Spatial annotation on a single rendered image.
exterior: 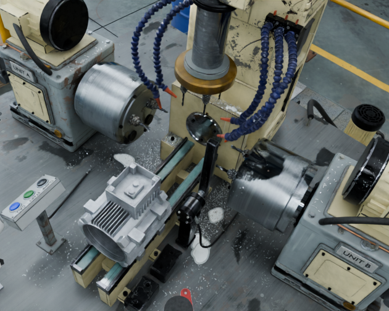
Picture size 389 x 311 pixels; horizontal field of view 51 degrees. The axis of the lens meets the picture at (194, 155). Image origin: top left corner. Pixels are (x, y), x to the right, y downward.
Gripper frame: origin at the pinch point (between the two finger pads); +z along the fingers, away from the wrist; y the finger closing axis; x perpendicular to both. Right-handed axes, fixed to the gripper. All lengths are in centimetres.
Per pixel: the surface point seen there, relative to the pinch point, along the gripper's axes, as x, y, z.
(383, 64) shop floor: -94, -304, 137
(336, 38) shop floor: -139, -288, 144
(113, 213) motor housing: 0.2, -35.1, -8.9
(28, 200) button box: -14.1, -15.0, -4.4
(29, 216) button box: -10.1, -14.1, -3.2
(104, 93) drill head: -42, -47, -4
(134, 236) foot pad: 7.5, -38.0, -6.9
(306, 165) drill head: 9, -91, -12
